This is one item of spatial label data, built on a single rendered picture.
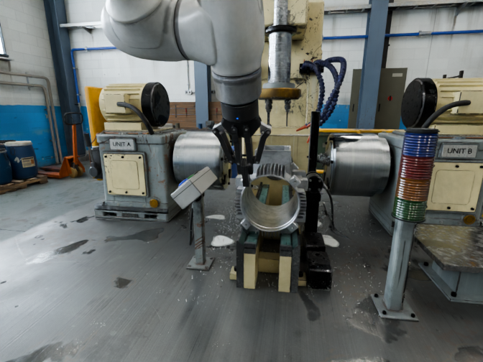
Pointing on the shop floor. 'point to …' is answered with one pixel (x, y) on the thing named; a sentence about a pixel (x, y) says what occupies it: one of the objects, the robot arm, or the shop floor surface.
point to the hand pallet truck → (73, 164)
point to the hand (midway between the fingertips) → (245, 172)
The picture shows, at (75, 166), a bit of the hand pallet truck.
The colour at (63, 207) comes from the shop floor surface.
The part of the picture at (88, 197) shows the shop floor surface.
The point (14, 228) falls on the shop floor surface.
